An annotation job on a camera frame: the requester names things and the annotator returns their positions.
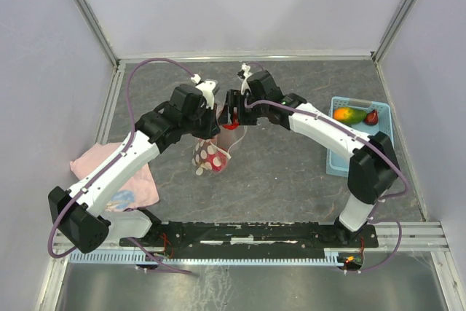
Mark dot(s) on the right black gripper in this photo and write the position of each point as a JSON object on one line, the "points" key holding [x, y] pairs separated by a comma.
{"points": [[234, 100]]}

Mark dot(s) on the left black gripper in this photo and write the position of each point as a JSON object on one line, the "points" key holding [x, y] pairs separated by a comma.
{"points": [[212, 128]]}

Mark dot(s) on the bright red fruit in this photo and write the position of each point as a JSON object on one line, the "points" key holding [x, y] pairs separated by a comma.
{"points": [[234, 124]]}

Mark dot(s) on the clear polka dot zip bag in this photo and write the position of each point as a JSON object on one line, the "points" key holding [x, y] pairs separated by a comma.
{"points": [[227, 141]]}

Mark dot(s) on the orange green mango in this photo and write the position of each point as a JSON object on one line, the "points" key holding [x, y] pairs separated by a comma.
{"points": [[349, 116]]}

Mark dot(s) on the dark red pointed fruit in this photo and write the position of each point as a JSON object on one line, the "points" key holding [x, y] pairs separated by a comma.
{"points": [[372, 118]]}

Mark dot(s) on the red round apple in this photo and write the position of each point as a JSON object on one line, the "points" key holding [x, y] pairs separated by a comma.
{"points": [[216, 162]]}

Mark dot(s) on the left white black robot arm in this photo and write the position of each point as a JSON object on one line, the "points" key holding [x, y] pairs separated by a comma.
{"points": [[79, 213]]}

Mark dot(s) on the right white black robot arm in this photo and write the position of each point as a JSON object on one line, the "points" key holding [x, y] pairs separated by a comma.
{"points": [[373, 166]]}

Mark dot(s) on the pink cloth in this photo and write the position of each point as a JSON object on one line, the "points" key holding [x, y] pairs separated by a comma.
{"points": [[139, 191]]}

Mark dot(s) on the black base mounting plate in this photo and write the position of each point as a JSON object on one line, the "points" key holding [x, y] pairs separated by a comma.
{"points": [[255, 240]]}

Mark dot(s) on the light blue plastic basket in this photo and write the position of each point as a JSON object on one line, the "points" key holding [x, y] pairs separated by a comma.
{"points": [[337, 166]]}

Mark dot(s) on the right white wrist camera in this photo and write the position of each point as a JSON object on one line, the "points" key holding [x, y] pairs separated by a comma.
{"points": [[244, 74]]}

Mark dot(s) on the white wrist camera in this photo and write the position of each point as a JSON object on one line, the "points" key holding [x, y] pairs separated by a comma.
{"points": [[209, 88], [244, 74]]}

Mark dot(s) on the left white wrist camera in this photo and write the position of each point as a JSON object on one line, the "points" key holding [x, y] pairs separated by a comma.
{"points": [[209, 88]]}

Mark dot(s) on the light blue cable duct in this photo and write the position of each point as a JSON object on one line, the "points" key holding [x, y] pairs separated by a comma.
{"points": [[138, 257]]}

